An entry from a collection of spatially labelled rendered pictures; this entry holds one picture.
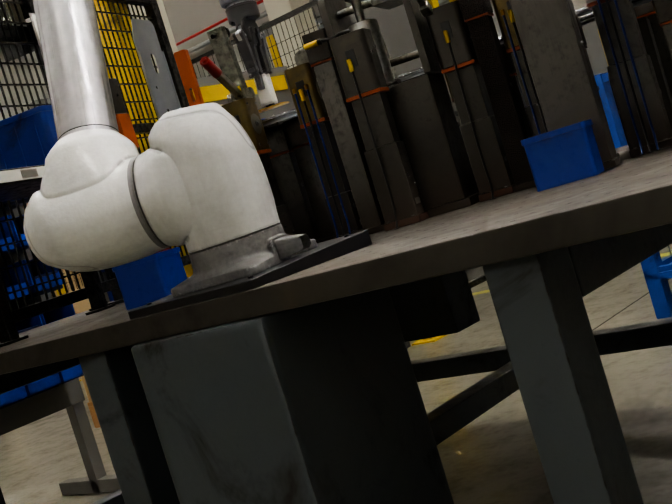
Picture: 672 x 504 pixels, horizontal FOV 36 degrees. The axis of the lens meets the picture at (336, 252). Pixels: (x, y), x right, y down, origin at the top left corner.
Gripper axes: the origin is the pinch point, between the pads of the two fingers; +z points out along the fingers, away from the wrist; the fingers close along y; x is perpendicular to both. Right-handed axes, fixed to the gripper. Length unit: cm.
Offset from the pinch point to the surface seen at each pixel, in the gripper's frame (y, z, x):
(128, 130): -16.1, 0.5, 28.3
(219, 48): -16.9, -9.4, 0.2
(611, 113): 179, 27, -54
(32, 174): -49, 7, 32
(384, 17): 299, -55, 55
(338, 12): -21.3, -6.9, -29.4
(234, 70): -16.0, -4.0, -1.3
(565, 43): -37, 14, -72
